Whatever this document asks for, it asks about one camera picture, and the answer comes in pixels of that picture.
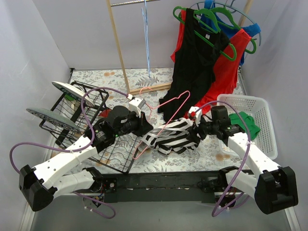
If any pink wire hanger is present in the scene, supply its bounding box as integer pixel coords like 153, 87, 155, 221
132, 87, 191, 160

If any blue wire hanger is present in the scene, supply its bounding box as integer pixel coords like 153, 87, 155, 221
141, 0, 151, 78

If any floral tablecloth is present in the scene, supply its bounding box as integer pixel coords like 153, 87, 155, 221
69, 68, 241, 173

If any green shirt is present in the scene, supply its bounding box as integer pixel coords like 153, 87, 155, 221
229, 112, 261, 141

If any grey-green patterned plate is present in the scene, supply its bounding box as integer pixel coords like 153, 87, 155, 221
26, 107, 80, 132

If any blue tank top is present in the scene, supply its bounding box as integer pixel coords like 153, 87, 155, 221
204, 0, 261, 65

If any black wire dish rack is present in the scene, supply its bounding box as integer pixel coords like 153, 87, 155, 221
39, 81, 137, 174

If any white patterned plate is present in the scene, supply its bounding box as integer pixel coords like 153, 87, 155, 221
51, 81, 85, 102

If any white plastic basket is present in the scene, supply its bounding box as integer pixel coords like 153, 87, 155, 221
217, 94, 278, 160

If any wooden clothes rack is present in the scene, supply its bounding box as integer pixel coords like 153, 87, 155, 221
105, 0, 255, 114

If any black white striped tank top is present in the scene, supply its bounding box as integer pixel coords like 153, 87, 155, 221
138, 118, 195, 155

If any green hanger front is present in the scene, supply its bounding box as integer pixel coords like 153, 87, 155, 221
173, 6, 241, 61

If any green hanger rear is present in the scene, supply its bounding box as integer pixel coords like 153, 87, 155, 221
210, 1, 261, 54

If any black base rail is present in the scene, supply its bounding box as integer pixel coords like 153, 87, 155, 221
103, 171, 228, 204

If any red bowl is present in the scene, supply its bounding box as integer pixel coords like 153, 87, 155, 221
98, 109, 111, 118

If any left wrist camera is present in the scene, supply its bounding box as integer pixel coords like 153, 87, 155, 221
127, 94, 146, 117

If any red tank top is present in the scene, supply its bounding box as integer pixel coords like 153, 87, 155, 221
173, 10, 251, 106

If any green hanger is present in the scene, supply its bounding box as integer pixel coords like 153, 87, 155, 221
210, 1, 261, 54
173, 6, 241, 61

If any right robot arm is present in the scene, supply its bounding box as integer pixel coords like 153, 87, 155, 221
188, 105, 298, 214

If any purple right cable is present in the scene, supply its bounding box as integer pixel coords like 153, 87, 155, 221
194, 101, 256, 217

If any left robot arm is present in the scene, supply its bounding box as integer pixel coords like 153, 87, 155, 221
19, 106, 153, 212

